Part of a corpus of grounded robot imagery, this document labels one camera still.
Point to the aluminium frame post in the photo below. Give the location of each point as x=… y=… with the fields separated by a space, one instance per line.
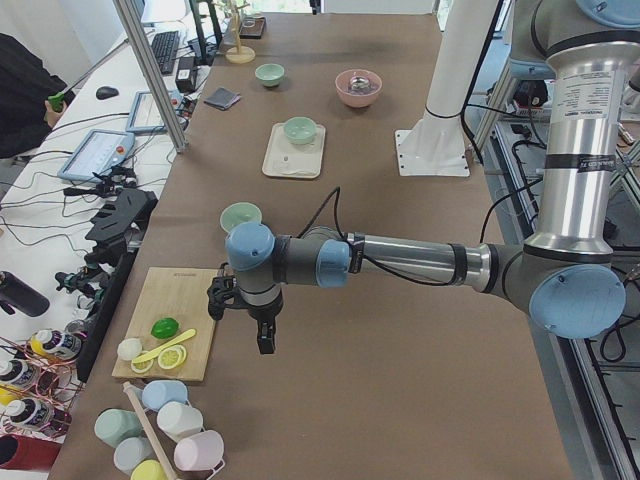
x=137 y=37

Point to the blue cup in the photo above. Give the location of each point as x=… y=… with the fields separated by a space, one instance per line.
x=158 y=393

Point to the wooden cutting board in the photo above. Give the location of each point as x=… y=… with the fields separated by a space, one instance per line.
x=181 y=294

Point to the person in black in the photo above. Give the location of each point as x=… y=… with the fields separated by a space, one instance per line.
x=27 y=117

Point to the black keyboard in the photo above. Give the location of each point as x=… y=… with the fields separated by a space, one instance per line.
x=164 y=47

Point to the black computer mouse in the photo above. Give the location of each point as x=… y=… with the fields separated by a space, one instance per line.
x=106 y=92

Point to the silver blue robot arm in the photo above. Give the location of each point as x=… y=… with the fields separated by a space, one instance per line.
x=560 y=276

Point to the teach pendant near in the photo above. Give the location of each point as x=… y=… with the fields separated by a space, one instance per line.
x=98 y=153

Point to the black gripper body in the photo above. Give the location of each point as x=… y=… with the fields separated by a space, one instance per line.
x=261 y=314

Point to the black gripper stand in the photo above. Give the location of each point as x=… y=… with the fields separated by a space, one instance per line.
x=110 y=224

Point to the white rectangular tray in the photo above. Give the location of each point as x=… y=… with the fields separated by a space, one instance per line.
x=286 y=160

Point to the yellow plastic knife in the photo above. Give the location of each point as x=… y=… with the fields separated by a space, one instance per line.
x=152 y=354

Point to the white cup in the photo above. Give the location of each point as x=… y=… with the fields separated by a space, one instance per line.
x=179 y=421

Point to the green lime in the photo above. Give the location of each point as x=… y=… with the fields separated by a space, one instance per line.
x=165 y=328

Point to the black bottle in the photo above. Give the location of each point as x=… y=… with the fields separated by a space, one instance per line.
x=17 y=295

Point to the yellow paint bottle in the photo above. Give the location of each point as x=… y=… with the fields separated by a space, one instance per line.
x=59 y=344

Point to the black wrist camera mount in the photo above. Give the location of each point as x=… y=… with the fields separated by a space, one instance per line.
x=222 y=293

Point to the teach pendant far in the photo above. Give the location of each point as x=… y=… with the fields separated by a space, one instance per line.
x=144 y=116

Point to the lemon slice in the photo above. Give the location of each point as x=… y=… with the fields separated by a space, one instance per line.
x=172 y=357
x=140 y=367

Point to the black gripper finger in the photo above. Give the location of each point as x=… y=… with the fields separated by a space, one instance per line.
x=262 y=337
x=270 y=336

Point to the white garlic toy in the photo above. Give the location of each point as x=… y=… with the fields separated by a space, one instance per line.
x=129 y=348

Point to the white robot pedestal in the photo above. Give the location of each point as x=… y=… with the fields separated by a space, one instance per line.
x=435 y=146

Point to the lemon slice right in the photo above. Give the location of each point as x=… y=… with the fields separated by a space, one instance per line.
x=172 y=357

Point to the green cup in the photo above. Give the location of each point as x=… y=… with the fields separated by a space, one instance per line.
x=113 y=426

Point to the lemon slice left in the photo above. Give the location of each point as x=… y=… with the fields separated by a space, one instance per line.
x=140 y=367

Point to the teach pendant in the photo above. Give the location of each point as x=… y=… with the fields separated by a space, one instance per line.
x=144 y=116
x=98 y=153

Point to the yellow cup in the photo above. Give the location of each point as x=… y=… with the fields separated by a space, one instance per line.
x=149 y=470

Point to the pink cup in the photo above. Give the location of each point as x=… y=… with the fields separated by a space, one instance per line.
x=200 y=452

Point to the pink bowl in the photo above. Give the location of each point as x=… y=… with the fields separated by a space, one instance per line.
x=358 y=88

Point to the green bowl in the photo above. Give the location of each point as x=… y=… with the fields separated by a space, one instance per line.
x=238 y=213
x=300 y=130
x=270 y=75

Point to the wooden cup rack rod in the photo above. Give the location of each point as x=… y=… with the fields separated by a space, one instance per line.
x=130 y=391

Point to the wooden mug tree stand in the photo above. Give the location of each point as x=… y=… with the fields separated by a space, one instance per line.
x=237 y=53

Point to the grey cup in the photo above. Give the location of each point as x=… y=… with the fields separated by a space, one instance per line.
x=130 y=453

